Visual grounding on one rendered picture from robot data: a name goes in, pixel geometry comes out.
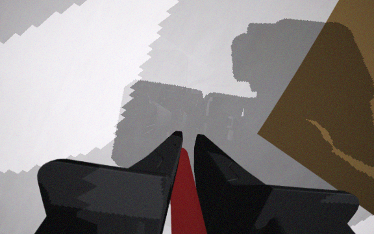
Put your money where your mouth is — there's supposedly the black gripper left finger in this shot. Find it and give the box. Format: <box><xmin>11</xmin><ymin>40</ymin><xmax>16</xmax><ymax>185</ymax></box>
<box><xmin>37</xmin><ymin>131</ymin><xmax>183</xmax><ymax>234</ymax></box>

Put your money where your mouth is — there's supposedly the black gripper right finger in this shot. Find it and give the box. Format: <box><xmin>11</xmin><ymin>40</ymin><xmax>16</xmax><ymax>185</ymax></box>
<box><xmin>194</xmin><ymin>134</ymin><xmax>359</xmax><ymax>234</ymax></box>

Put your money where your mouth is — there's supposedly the dark red peg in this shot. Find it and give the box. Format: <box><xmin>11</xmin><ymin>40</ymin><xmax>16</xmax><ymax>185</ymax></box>
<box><xmin>171</xmin><ymin>148</ymin><xmax>207</xmax><ymax>234</ymax></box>

